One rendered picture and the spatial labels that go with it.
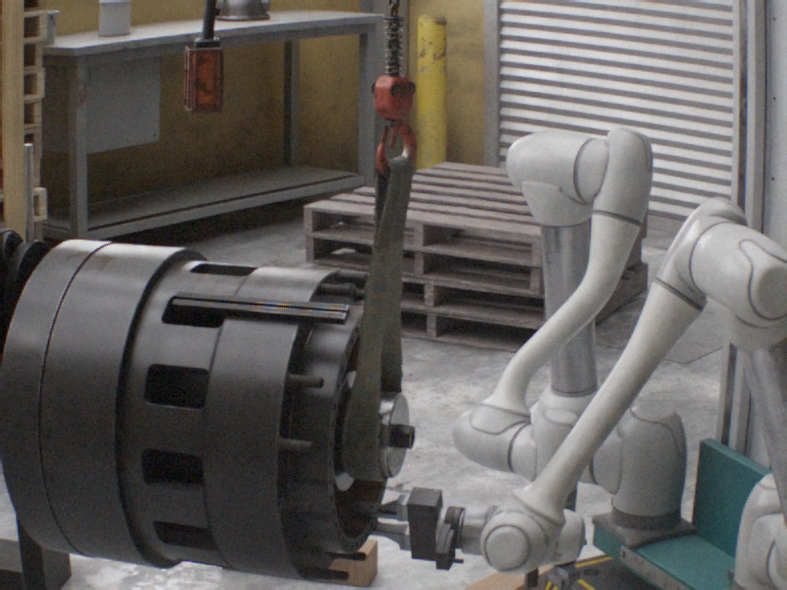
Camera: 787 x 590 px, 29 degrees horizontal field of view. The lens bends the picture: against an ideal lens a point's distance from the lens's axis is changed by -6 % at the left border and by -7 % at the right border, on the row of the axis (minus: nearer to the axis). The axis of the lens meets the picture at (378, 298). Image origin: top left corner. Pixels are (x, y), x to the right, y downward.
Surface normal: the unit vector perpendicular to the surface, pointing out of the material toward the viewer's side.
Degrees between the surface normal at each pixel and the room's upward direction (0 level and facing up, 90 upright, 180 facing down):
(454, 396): 0
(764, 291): 84
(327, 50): 90
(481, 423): 61
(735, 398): 90
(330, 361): 40
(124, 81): 90
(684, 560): 0
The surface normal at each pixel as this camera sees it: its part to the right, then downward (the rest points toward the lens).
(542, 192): -0.63, 0.43
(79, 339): -0.20, -0.45
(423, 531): -0.25, 0.54
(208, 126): 0.74, 0.18
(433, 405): 0.00, -0.97
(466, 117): -0.66, 0.18
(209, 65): 0.28, 0.25
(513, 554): -0.33, 0.06
